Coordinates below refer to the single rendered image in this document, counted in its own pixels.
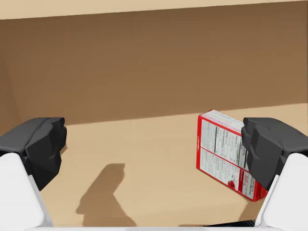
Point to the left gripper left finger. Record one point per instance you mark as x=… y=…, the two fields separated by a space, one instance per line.
x=36 y=144

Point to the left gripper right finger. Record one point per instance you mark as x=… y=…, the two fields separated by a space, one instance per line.
x=269 y=149

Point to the pale wooden shelf unit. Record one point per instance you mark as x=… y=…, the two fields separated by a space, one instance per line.
x=144 y=72

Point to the red and white carton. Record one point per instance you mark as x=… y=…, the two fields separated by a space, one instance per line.
x=216 y=144

